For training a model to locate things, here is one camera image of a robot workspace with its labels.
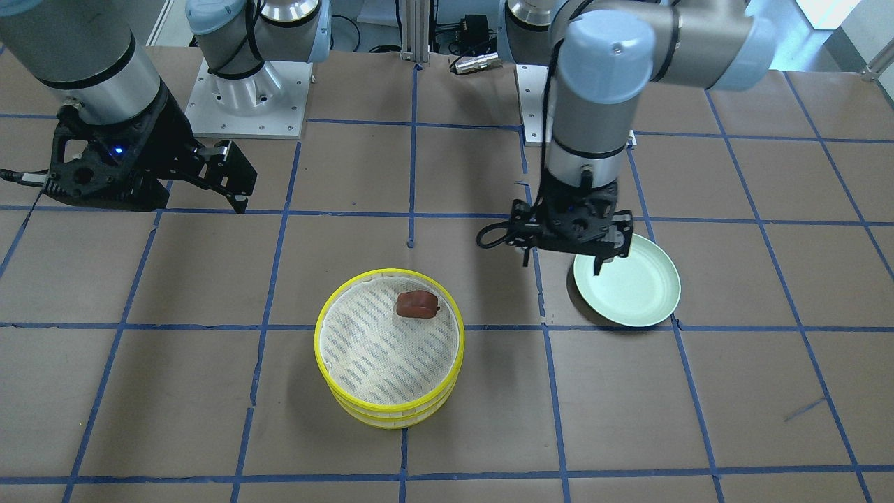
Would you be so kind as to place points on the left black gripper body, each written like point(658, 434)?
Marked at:
point(619, 228)

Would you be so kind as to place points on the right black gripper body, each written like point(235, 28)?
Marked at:
point(166, 145)

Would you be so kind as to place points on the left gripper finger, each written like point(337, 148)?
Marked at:
point(524, 228)
point(616, 240)

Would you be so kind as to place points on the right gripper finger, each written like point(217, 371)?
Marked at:
point(223, 168)

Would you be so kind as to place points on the brown bun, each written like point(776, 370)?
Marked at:
point(418, 304)

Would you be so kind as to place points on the yellow steamer layer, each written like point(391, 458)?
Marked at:
point(377, 359)
point(392, 420)

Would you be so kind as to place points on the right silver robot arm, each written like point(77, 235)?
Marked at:
point(87, 55)

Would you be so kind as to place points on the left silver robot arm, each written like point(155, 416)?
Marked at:
point(600, 56)

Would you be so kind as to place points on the light green plate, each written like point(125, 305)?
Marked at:
point(640, 290)

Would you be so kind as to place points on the black power brick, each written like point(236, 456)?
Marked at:
point(474, 35)

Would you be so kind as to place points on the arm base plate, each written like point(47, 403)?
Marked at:
point(534, 105)
point(269, 105)

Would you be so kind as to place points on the aluminium frame post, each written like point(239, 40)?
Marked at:
point(415, 30)

